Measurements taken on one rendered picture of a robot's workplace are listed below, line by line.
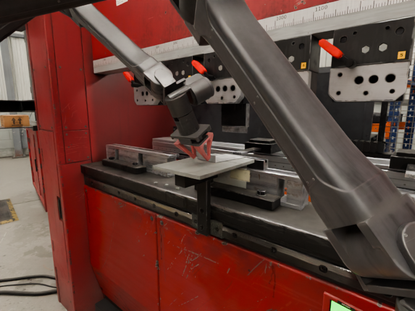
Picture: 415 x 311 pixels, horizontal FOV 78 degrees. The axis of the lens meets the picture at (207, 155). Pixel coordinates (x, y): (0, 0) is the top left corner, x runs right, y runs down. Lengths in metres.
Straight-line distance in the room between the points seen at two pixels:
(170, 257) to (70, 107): 0.87
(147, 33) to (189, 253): 0.85
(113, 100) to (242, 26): 1.27
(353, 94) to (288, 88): 0.41
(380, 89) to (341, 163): 0.42
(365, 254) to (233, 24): 0.28
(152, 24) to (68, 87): 0.55
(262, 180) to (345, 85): 0.34
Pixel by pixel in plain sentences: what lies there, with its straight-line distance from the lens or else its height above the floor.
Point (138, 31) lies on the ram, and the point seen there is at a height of 1.47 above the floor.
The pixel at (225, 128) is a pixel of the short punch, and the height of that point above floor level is 1.09.
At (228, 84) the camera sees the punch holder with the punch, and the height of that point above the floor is 1.23.
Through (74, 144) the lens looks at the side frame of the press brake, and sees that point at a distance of 1.45.
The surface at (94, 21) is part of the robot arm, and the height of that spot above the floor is 1.39.
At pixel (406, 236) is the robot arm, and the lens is 0.27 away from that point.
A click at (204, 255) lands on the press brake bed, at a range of 0.89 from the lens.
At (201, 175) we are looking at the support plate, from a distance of 0.62.
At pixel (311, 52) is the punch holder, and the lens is 0.74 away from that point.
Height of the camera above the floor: 1.16
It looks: 10 degrees down
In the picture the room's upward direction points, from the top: straight up
